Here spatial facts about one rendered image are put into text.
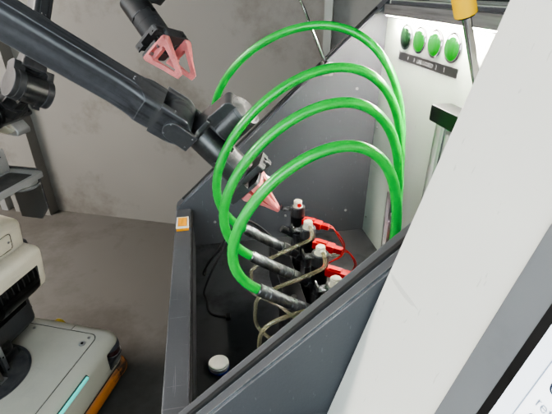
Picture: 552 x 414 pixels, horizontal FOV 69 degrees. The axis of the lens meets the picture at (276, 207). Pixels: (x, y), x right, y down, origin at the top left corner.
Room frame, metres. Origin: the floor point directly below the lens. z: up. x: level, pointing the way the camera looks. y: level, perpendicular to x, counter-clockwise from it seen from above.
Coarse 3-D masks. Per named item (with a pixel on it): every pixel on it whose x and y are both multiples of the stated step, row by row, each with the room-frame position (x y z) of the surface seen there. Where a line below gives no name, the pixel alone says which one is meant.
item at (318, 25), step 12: (300, 24) 0.77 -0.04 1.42; (312, 24) 0.76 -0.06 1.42; (324, 24) 0.75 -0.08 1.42; (336, 24) 0.75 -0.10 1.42; (276, 36) 0.77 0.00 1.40; (360, 36) 0.74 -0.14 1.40; (252, 48) 0.78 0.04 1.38; (372, 48) 0.74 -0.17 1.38; (240, 60) 0.79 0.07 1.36; (384, 60) 0.73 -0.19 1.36; (228, 72) 0.79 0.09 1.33; (396, 84) 0.72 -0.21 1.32; (216, 96) 0.80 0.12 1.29; (396, 96) 0.72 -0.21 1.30
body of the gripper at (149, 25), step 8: (136, 16) 0.90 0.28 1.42; (144, 16) 0.90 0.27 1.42; (152, 16) 0.90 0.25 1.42; (160, 16) 0.92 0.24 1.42; (136, 24) 0.90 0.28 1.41; (144, 24) 0.89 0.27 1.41; (152, 24) 0.89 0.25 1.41; (160, 24) 0.89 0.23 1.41; (144, 32) 0.89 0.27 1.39; (152, 32) 0.85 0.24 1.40; (160, 32) 0.86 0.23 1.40; (144, 40) 0.86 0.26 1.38; (152, 40) 0.88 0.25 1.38; (136, 48) 0.86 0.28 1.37; (144, 48) 0.86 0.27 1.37
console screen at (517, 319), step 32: (544, 256) 0.21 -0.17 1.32; (512, 288) 0.22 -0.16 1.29; (544, 288) 0.20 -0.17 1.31; (512, 320) 0.20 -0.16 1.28; (544, 320) 0.19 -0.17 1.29; (480, 352) 0.21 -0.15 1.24; (512, 352) 0.19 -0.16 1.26; (544, 352) 0.17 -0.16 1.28; (480, 384) 0.19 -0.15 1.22; (512, 384) 0.18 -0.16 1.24; (544, 384) 0.16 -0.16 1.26
